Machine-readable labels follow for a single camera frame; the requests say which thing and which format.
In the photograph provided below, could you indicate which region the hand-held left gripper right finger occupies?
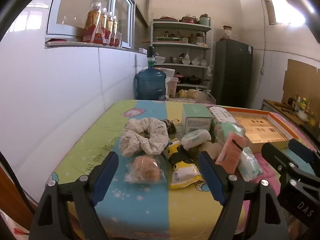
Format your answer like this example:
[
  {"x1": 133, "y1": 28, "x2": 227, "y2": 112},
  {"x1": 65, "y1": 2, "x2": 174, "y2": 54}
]
[{"x1": 198, "y1": 151, "x2": 290, "y2": 240}]

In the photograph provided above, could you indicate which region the clear plastic bag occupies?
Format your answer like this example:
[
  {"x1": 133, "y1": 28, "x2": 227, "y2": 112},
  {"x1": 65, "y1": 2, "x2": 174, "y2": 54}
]
[{"x1": 179, "y1": 87, "x2": 215, "y2": 104}]

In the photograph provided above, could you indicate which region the amber bottle red label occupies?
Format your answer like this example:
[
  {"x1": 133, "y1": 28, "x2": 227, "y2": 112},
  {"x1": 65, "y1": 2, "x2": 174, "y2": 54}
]
[
  {"x1": 100, "y1": 8, "x2": 109, "y2": 45},
  {"x1": 84, "y1": 2, "x2": 105, "y2": 43},
  {"x1": 111, "y1": 16, "x2": 119, "y2": 47},
  {"x1": 106, "y1": 12, "x2": 115, "y2": 46}
]

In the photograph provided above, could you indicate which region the orange rimmed box tray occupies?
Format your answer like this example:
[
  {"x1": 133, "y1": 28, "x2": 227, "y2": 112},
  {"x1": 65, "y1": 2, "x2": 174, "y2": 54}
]
[{"x1": 222, "y1": 107, "x2": 299, "y2": 153}]

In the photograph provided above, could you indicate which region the water jug pump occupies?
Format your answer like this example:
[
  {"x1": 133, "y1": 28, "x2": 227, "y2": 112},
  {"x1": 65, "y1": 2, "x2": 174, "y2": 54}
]
[{"x1": 146, "y1": 46, "x2": 160, "y2": 67}]

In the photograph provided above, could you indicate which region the small high window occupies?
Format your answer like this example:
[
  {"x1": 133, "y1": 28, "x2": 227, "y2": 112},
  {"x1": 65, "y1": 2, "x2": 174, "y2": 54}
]
[{"x1": 266, "y1": 0, "x2": 307, "y2": 26}]

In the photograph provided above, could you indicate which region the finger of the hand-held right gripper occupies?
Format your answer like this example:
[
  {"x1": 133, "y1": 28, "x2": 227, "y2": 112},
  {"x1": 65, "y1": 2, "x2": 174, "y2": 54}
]
[
  {"x1": 287, "y1": 138, "x2": 320, "y2": 178},
  {"x1": 261, "y1": 142, "x2": 300, "y2": 188}
]

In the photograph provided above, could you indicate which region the brown wooden board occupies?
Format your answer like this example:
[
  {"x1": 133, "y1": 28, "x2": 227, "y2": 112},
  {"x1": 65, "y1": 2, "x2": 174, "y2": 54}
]
[{"x1": 0, "y1": 165, "x2": 33, "y2": 220}]

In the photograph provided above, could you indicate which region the pale blue tissue pack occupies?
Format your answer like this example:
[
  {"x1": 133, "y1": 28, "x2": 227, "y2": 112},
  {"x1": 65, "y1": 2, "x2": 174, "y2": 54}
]
[{"x1": 237, "y1": 147, "x2": 263, "y2": 182}]

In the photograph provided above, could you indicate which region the small white wipes pack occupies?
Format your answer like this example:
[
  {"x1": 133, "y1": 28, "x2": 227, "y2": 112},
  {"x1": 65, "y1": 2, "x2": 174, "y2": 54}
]
[{"x1": 180, "y1": 129, "x2": 212, "y2": 151}]

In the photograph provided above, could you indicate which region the leopard print scrunchie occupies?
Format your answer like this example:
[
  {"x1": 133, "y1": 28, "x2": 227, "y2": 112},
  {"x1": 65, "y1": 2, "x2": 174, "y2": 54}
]
[{"x1": 161, "y1": 119, "x2": 177, "y2": 134}]

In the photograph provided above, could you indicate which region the bagged beige soft ball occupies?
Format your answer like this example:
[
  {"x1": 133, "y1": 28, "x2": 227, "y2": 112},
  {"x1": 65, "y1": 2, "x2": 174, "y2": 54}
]
[{"x1": 124, "y1": 154, "x2": 167, "y2": 185}]

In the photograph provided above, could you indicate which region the grey metal shelf rack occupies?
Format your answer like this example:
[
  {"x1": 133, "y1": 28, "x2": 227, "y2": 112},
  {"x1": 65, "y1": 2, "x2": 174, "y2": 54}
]
[{"x1": 151, "y1": 19, "x2": 214, "y2": 98}]

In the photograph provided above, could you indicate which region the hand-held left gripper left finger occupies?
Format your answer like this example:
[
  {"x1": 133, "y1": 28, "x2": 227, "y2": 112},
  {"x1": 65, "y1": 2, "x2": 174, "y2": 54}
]
[{"x1": 29, "y1": 151, "x2": 119, "y2": 240}]

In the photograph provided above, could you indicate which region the floral tissue package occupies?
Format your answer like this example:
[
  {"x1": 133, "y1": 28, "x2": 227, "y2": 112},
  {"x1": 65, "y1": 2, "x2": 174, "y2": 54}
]
[{"x1": 209, "y1": 106, "x2": 238, "y2": 128}]

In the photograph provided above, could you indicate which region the white floral scrunchie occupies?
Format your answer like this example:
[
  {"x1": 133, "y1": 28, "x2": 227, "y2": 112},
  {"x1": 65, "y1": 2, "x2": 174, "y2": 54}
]
[{"x1": 119, "y1": 118, "x2": 169, "y2": 157}]

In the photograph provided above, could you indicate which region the dark refrigerator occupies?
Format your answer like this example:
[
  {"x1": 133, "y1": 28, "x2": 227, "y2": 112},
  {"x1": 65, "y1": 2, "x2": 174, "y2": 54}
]
[{"x1": 214, "y1": 39, "x2": 253, "y2": 109}]

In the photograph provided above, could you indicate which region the grey framed window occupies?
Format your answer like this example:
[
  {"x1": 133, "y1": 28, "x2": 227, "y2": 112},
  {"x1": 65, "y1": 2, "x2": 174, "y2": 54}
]
[{"x1": 46, "y1": 0, "x2": 135, "y2": 50}]

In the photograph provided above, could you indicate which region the wooden side counter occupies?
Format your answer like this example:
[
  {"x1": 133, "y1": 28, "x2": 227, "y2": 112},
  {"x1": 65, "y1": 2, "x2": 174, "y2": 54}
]
[{"x1": 262, "y1": 99, "x2": 320, "y2": 140}]

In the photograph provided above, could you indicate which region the teal enamel pot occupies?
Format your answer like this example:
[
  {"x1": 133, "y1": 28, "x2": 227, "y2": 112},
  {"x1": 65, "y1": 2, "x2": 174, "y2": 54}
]
[{"x1": 199, "y1": 14, "x2": 212, "y2": 27}]

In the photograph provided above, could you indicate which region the blue water jug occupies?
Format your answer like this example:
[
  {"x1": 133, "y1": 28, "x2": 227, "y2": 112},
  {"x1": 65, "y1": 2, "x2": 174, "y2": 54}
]
[{"x1": 134, "y1": 64, "x2": 167, "y2": 101}]

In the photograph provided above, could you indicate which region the glass jar with lid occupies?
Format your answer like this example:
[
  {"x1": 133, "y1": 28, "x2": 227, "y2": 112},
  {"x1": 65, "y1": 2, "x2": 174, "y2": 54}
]
[{"x1": 222, "y1": 25, "x2": 234, "y2": 40}]

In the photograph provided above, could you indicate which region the bagged green sponge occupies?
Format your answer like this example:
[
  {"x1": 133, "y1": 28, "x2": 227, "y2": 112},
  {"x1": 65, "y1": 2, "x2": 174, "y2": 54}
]
[{"x1": 212, "y1": 121, "x2": 247, "y2": 145}]

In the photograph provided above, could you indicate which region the brown cardboard sheet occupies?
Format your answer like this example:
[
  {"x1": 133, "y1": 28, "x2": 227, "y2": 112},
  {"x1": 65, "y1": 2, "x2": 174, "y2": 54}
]
[{"x1": 282, "y1": 59, "x2": 320, "y2": 110}]

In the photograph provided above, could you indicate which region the black cable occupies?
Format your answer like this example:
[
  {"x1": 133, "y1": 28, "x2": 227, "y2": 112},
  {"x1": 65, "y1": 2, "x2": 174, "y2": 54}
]
[{"x1": 0, "y1": 152, "x2": 35, "y2": 215}]

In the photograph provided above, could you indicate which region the pink packet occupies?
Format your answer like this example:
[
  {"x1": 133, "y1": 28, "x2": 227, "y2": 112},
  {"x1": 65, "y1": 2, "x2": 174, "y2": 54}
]
[{"x1": 215, "y1": 132, "x2": 248, "y2": 174}]

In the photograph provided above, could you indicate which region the white plastic container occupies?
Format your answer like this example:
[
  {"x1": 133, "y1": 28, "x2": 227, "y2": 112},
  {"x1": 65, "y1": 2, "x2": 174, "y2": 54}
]
[{"x1": 166, "y1": 76, "x2": 179, "y2": 98}]

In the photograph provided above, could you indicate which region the black wok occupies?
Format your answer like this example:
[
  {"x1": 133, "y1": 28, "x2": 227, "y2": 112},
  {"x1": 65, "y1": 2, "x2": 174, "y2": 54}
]
[{"x1": 187, "y1": 75, "x2": 210, "y2": 85}]

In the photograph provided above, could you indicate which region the yellow and black packet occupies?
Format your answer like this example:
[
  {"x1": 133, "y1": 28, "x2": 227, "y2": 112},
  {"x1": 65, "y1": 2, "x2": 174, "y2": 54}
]
[{"x1": 164, "y1": 140, "x2": 204, "y2": 190}]

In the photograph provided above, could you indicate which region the green and white carton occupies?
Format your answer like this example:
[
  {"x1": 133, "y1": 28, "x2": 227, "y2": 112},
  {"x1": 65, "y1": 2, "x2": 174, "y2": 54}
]
[{"x1": 181, "y1": 104, "x2": 213, "y2": 135}]

